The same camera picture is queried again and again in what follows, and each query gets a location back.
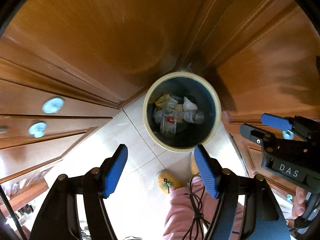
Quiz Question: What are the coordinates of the round beige trash bin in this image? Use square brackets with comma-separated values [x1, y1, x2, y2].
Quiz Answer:
[142, 72, 222, 152]

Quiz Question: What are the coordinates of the right hand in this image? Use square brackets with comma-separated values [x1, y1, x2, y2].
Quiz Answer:
[292, 187, 308, 219]

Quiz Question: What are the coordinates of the yellow slipper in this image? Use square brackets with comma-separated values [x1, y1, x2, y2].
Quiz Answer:
[157, 170, 182, 194]

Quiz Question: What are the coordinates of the pink trouser leg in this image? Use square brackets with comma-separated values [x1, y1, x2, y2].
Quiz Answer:
[162, 175, 245, 240]

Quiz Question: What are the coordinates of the clear plastic water bottle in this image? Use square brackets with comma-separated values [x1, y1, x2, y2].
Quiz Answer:
[175, 109, 204, 124]

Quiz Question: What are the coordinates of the wooden cabinet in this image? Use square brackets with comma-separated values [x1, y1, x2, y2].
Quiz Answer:
[1, 0, 319, 190]

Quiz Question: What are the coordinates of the black cable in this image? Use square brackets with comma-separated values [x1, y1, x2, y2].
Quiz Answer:
[181, 175, 227, 240]

